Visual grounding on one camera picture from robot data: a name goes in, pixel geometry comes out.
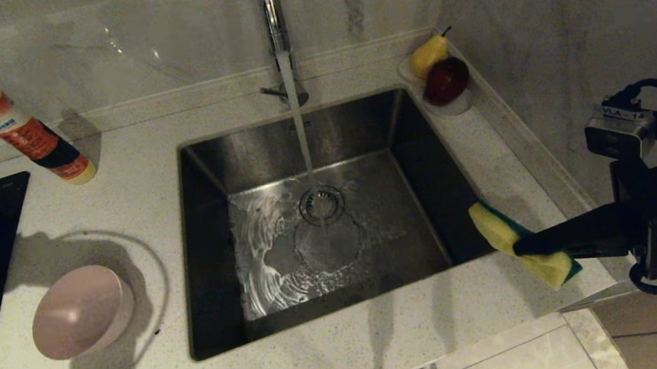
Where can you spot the dark red apple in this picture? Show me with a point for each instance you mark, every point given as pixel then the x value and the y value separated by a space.
pixel 446 81

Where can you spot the small white fruit dish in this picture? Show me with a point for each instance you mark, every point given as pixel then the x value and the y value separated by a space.
pixel 457 108

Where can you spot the yellow green sponge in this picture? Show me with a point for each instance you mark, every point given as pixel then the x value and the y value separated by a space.
pixel 496 224

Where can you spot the chrome faucet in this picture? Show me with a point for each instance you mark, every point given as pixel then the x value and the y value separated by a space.
pixel 276 24

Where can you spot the yellow pear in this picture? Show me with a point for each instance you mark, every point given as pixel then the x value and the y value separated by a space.
pixel 427 56

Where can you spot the stainless steel sink basin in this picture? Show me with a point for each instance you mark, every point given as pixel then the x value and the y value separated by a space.
pixel 369 251

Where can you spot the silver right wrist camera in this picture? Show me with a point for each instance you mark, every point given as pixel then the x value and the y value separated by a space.
pixel 623 135

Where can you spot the round metal drain strainer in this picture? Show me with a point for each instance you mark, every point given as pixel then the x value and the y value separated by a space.
pixel 322 205

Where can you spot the pink plastic bowl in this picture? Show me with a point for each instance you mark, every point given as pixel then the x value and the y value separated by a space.
pixel 80 312

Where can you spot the orange yellow detergent bottle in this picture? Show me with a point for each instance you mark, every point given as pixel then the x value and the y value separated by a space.
pixel 25 132

